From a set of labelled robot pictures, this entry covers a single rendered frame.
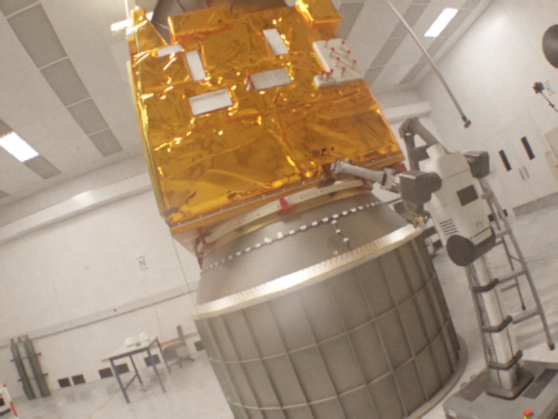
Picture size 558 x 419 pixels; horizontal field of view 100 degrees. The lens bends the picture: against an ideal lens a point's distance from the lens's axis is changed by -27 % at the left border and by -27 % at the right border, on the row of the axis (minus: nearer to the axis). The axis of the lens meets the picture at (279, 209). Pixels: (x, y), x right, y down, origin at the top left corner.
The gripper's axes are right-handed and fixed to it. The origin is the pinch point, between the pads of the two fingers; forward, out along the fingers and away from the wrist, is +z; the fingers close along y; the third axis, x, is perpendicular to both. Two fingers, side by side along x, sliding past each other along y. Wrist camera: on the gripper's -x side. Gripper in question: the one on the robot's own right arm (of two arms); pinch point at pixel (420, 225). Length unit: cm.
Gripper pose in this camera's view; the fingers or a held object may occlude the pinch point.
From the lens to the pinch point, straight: 213.8
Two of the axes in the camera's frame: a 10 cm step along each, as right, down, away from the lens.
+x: 3.4, 2.4, -9.1
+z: 2.1, 9.3, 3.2
